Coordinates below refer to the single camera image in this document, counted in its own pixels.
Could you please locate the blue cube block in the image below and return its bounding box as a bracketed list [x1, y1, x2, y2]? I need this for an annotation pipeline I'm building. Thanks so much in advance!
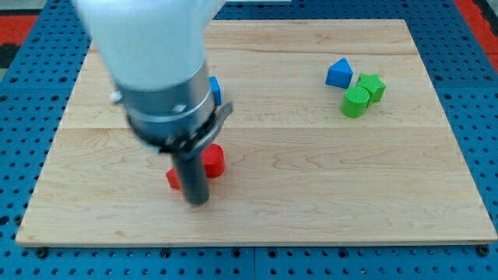
[209, 76, 223, 106]

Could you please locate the green cylinder block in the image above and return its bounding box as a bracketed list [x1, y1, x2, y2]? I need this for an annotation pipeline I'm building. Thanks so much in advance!
[341, 86, 370, 118]

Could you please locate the red cylinder block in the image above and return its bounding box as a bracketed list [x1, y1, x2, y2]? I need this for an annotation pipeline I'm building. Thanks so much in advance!
[202, 143, 226, 178]

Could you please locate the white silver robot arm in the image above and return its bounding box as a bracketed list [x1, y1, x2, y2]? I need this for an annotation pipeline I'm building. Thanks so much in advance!
[73, 0, 232, 153]

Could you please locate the green star block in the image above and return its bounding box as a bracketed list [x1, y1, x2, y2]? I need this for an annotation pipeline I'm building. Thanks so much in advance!
[356, 73, 386, 103]

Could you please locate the wooden board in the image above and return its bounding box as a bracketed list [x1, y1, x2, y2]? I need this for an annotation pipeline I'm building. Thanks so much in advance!
[16, 19, 497, 247]

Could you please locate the red star block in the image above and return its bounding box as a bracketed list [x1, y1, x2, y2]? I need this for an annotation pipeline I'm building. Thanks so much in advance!
[166, 168, 181, 190]

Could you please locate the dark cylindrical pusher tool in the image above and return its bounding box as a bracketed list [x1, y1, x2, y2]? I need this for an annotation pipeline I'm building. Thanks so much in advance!
[172, 152, 210, 206]

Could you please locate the blue triangular prism block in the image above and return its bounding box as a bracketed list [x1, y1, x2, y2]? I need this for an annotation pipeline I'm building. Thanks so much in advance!
[325, 58, 353, 89]

